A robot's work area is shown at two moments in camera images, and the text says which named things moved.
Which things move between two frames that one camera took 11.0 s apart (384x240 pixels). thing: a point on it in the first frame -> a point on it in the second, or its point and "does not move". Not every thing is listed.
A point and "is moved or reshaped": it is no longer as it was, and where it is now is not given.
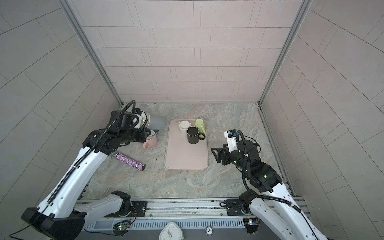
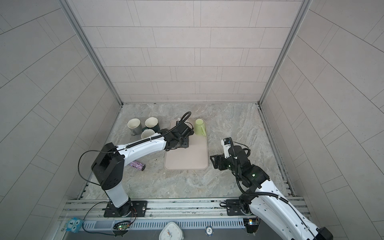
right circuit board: (252, 224) does not move
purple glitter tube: (130, 161) does not move
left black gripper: (143, 135) -> (186, 142)
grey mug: (158, 122) is moved or reshaped
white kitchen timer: (171, 231) does not move
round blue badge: (209, 230) does not move
